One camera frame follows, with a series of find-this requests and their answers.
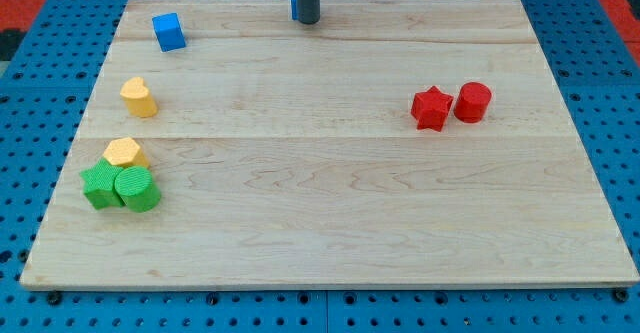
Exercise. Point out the yellow heart block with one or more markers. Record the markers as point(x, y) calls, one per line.
point(137, 98)

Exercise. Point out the yellow hexagon block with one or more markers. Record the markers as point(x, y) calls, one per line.
point(125, 153)

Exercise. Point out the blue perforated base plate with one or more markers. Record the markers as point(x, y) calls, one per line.
point(43, 95)

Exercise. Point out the red cylinder block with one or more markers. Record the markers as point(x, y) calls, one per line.
point(472, 103)

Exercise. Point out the blue cube block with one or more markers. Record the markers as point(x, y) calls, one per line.
point(168, 32)

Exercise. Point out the wooden board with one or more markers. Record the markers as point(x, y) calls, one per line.
point(287, 158)

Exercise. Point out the blue triangle block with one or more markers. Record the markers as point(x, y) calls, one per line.
point(294, 11)

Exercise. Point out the green cylinder block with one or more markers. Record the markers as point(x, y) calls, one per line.
point(136, 187)

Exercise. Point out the green star block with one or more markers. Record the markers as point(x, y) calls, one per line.
point(99, 185)

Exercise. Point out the red star block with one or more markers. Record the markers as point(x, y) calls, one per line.
point(431, 109)

